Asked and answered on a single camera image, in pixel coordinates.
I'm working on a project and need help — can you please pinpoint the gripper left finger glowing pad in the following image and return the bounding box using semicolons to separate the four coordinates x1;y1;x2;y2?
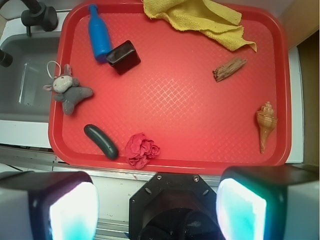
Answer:
0;171;99;240

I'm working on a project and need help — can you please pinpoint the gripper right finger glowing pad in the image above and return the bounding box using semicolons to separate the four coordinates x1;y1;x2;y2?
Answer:
216;164;320;240

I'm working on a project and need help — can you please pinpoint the black box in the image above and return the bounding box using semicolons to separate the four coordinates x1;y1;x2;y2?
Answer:
105;40;141;75

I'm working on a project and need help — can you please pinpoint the orange spiral seashell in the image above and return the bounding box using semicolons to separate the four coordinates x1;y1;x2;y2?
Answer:
256;101;278;154

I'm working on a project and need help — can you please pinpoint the dark green cucumber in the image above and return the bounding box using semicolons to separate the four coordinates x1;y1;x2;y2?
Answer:
83;124;119;160

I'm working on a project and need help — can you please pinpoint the grey sink basin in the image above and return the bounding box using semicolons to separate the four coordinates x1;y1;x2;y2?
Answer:
0;32;60;123

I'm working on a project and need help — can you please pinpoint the crumpled red paper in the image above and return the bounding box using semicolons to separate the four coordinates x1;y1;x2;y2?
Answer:
124;132;161;170

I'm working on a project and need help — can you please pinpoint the red plastic tray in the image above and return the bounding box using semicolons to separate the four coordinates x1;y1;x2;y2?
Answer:
48;0;292;174

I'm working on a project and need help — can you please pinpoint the grey plush donkey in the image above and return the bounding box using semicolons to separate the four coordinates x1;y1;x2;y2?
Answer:
42;60;94;115

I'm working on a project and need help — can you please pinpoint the brown wood piece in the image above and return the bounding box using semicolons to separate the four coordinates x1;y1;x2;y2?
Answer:
212;57;248;82

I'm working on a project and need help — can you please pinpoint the blue plastic bottle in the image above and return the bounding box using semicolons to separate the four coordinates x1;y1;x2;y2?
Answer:
88;4;112;63

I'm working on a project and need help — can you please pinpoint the yellow cloth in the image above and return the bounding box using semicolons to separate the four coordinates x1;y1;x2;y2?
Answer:
143;0;258;52

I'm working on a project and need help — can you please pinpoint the black faucet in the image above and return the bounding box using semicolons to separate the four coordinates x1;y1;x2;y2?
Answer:
20;0;59;37

